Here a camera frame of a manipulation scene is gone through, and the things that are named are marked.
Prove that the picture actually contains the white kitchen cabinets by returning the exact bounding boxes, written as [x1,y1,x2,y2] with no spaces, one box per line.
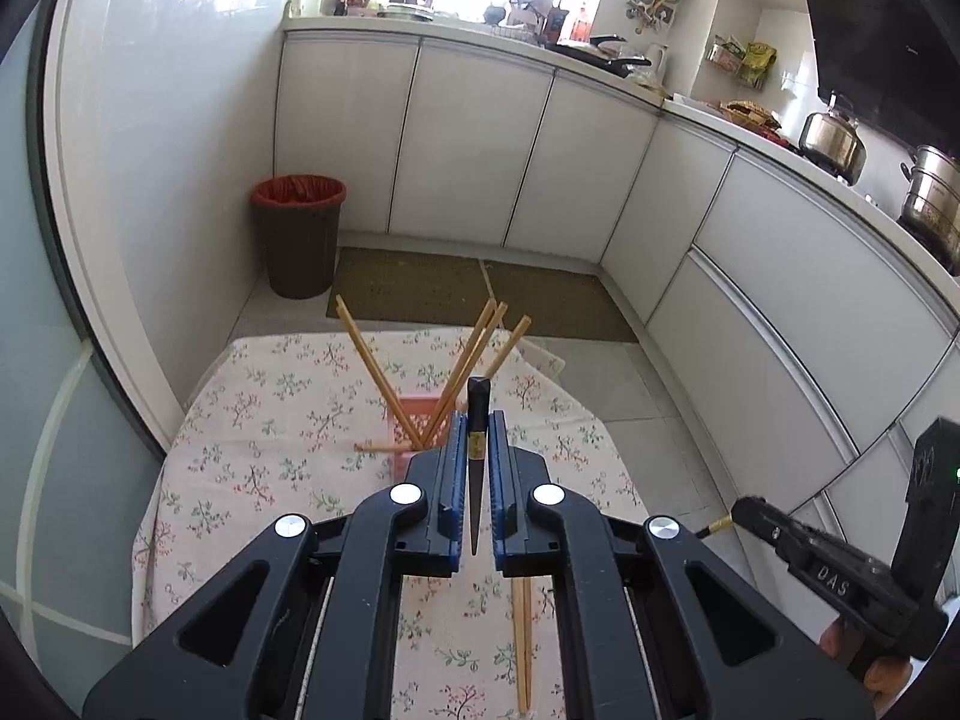
[274,18,958,554]

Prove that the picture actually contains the brown trash bin orange liner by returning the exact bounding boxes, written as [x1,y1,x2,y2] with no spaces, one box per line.
[251,174,347,299]

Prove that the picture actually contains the person's right hand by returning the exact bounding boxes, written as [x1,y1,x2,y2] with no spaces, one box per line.
[864,595,960,720]

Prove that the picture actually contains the brown floor mat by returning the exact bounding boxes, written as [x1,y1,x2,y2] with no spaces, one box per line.
[331,247,635,343]

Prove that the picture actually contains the wooden chopstick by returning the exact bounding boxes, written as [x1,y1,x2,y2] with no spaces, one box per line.
[483,316,532,380]
[511,577,534,717]
[421,299,498,449]
[438,299,508,419]
[335,294,423,449]

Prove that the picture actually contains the black range hood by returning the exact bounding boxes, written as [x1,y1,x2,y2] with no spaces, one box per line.
[807,0,958,156]

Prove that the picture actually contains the large steel stockpot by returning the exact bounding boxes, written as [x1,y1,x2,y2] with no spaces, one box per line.
[898,145,960,277]

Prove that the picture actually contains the floral tablecloth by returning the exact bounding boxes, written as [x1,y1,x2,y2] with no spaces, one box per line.
[132,333,646,718]

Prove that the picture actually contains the black chopstick gold band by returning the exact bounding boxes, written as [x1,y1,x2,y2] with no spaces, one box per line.
[695,515,734,539]
[467,377,490,554]

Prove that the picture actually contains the black frying pan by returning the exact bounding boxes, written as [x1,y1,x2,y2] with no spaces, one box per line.
[547,36,652,78]

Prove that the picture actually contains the steel cooking pot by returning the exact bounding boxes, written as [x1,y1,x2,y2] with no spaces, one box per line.
[799,91,867,185]

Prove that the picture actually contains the pink perforated utensil basket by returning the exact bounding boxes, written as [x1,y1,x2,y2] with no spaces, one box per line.
[387,392,455,452]

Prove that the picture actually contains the yellow green snack bag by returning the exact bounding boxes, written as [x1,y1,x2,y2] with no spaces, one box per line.
[737,41,778,89]

